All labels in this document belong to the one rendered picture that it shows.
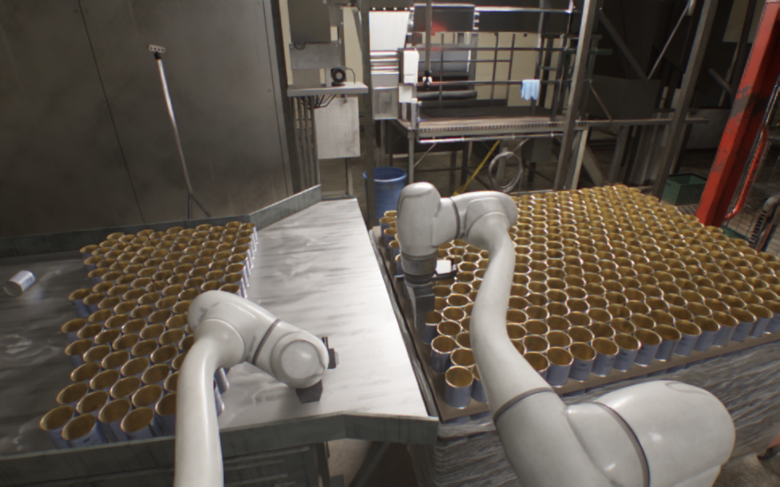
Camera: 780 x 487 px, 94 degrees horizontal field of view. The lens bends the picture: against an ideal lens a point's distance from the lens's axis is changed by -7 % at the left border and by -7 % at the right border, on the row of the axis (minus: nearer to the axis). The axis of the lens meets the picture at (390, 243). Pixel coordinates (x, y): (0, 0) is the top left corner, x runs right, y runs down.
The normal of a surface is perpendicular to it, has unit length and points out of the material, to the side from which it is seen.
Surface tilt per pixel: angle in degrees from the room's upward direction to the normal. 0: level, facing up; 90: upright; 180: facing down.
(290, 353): 40
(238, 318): 29
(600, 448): 16
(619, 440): 22
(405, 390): 0
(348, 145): 90
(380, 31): 99
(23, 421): 0
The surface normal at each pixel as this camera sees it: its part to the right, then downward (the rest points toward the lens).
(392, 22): 0.19, 0.59
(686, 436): 0.16, -0.42
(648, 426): -0.09, -0.70
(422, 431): -0.10, 0.47
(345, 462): -0.01, -0.88
